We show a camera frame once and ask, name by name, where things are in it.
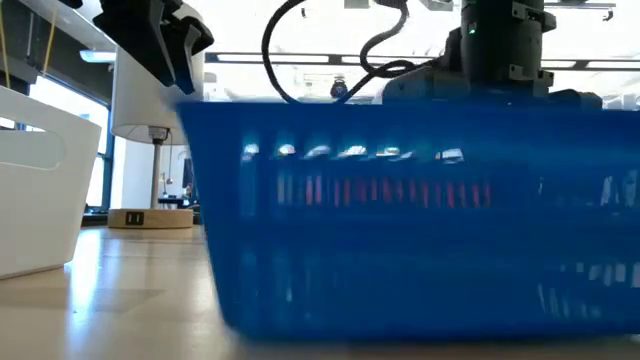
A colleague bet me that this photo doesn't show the blue slotted plastic basket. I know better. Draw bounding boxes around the blue slotted plastic basket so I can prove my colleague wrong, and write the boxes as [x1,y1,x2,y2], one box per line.
[174,99,640,344]

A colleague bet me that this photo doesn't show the white cylinder shade table lamp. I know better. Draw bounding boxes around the white cylinder shade table lamp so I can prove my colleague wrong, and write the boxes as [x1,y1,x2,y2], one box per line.
[107,3,206,230]

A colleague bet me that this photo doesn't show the blue window frame post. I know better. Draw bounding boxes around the blue window frame post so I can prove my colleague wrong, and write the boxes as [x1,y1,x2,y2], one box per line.
[102,102,115,211]

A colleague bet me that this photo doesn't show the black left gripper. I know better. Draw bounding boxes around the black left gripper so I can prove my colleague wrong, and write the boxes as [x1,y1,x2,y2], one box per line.
[57,0,215,95]

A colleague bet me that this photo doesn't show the yellow hanging cord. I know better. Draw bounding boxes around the yellow hanging cord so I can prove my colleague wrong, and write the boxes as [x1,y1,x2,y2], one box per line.
[0,0,9,91]
[42,8,57,76]

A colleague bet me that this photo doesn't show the black round overhead camera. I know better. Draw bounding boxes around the black round overhead camera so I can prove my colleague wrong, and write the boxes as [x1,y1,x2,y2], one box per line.
[329,74,350,100]

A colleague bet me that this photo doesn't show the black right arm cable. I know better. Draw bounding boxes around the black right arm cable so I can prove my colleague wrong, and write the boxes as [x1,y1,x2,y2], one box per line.
[261,0,441,105]

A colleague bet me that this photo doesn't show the white plastic storage bin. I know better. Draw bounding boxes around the white plastic storage bin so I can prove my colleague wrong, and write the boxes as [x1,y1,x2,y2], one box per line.
[0,85,104,281]

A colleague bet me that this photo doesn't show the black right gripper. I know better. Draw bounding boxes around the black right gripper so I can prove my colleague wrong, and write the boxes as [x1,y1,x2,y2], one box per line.
[382,65,604,109]

